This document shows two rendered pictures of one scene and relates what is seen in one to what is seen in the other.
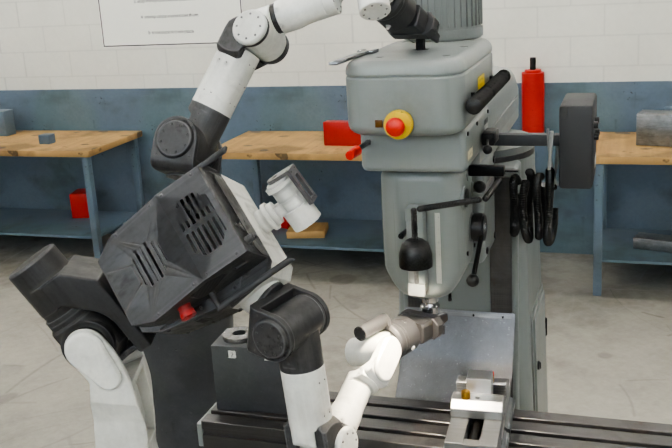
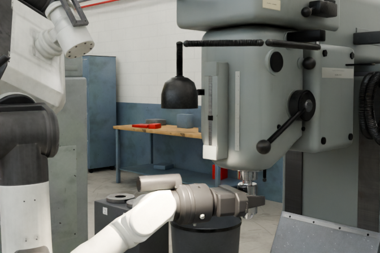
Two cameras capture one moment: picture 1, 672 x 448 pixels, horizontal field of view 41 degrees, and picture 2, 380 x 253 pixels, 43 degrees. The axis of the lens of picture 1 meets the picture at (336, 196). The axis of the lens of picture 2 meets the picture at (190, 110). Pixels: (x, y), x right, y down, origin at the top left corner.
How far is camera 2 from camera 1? 134 cm
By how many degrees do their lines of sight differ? 29
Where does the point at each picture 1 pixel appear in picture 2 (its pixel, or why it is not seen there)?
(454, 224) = (255, 86)
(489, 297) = (357, 212)
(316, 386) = (19, 204)
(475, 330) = (339, 243)
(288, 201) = (57, 22)
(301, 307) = (20, 115)
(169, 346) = (185, 241)
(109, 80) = not seen: hidden behind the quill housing
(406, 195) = (214, 54)
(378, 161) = (186, 16)
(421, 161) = (218, 10)
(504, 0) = not seen: outside the picture
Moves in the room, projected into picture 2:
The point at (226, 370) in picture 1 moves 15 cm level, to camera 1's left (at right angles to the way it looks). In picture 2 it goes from (101, 225) to (64, 218)
